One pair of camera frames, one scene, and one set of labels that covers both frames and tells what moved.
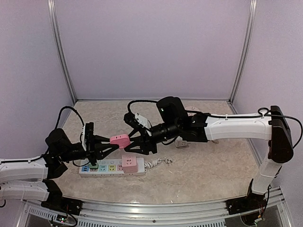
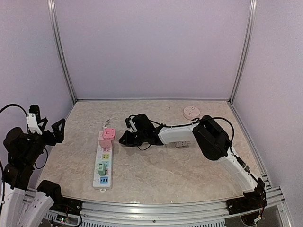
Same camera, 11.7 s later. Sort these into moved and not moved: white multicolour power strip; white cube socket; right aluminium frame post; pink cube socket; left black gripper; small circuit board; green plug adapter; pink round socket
Moved: pink cube socket; white multicolour power strip; left black gripper; green plug adapter
Not moved: small circuit board; right aluminium frame post; pink round socket; white cube socket
